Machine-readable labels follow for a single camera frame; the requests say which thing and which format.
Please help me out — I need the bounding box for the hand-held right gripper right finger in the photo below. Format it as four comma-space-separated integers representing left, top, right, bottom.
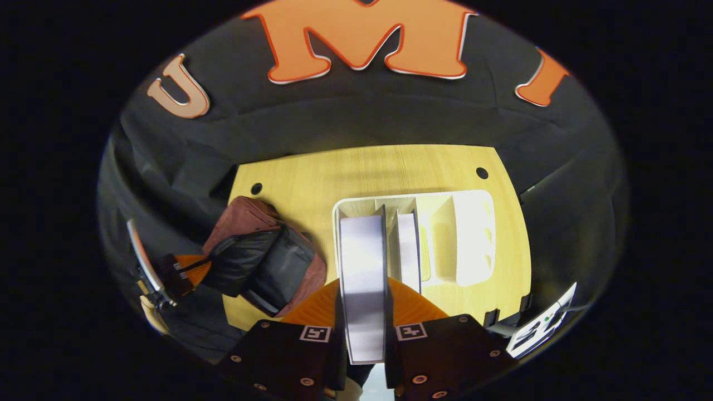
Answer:
384, 278, 519, 399

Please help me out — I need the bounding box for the dark red schoolbag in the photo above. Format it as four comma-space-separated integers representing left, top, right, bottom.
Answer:
202, 196, 328, 318

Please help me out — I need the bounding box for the white portrait cover book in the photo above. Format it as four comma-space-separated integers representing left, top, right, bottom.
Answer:
339, 206, 389, 365

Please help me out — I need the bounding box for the white bookshelf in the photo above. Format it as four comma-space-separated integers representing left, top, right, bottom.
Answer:
333, 190, 496, 296

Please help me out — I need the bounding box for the night scene cover book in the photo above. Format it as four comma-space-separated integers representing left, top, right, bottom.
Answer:
395, 212, 422, 294

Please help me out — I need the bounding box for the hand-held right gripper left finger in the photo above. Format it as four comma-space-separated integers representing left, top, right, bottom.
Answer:
217, 278, 349, 399

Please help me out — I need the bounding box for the white control panel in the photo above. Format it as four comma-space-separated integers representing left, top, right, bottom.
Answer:
506, 283, 577, 359

